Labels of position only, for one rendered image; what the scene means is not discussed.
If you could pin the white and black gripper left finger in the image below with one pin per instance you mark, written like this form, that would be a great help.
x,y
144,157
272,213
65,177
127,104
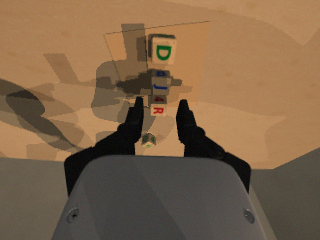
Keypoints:
x,y
121,142

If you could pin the tan flat mat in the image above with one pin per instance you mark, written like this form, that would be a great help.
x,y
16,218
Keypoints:
x,y
131,52

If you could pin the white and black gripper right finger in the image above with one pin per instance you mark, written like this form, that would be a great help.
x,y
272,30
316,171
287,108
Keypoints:
x,y
197,144

